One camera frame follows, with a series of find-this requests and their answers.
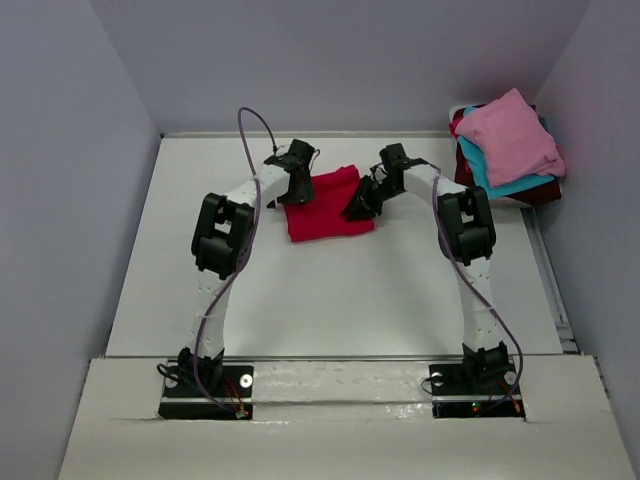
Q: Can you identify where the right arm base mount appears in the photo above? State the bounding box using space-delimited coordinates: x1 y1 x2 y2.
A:
420 363 526 420

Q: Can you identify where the pink folded t shirt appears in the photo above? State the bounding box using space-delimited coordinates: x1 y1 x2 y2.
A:
453 88 566 198

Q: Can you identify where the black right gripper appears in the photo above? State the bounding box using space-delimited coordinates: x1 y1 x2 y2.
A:
343 175 402 223

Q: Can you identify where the teal folded t shirt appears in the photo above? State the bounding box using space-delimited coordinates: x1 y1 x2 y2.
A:
454 108 564 207

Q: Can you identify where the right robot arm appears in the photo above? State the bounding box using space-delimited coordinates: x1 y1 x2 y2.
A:
341 143 523 400

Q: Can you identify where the dark maroon folded t shirt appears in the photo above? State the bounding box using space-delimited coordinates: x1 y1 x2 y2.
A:
452 103 561 207

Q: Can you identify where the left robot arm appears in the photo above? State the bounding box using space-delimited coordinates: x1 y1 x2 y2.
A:
181 139 316 400

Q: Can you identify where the red folded t shirt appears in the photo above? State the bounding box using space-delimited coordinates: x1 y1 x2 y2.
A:
448 104 484 140

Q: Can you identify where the red t shirt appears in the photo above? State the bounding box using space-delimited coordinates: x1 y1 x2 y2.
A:
448 104 484 140
284 165 375 243

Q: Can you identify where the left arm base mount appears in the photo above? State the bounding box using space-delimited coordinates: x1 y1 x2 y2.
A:
156 362 254 421

